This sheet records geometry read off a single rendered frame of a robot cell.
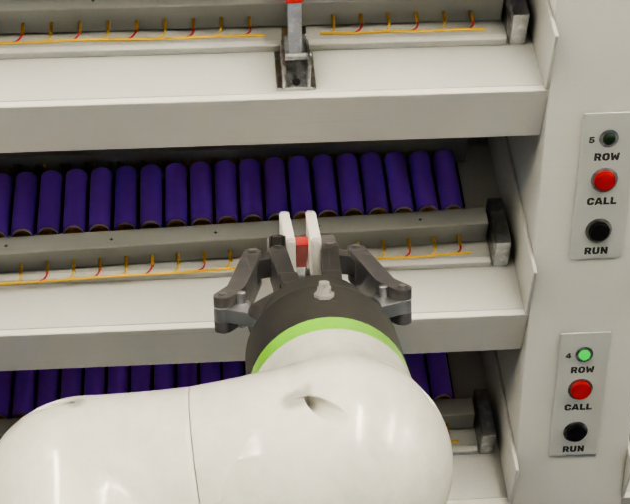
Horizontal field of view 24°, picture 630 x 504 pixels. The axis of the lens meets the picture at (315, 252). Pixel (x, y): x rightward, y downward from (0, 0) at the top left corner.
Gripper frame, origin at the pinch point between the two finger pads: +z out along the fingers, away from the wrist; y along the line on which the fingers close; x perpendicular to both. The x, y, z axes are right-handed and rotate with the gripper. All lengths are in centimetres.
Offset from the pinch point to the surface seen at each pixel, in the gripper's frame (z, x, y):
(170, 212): 12.2, -1.0, -9.7
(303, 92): 0.8, 11.1, 0.5
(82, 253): 8.7, -3.0, -16.7
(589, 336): 4.3, -10.1, 22.9
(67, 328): 4.5, -7.6, -17.8
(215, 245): 9.1, -2.9, -6.2
